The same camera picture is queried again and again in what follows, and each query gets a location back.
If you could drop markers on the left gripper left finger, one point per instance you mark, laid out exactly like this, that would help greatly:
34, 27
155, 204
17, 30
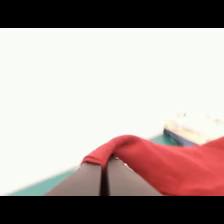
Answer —
83, 181

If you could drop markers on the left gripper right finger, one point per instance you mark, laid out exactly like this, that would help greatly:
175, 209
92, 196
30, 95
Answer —
128, 181

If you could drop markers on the red T-shirt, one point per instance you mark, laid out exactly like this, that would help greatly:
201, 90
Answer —
173, 166

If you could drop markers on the heap of clothes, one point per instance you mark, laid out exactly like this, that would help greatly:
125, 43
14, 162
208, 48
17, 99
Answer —
193, 130

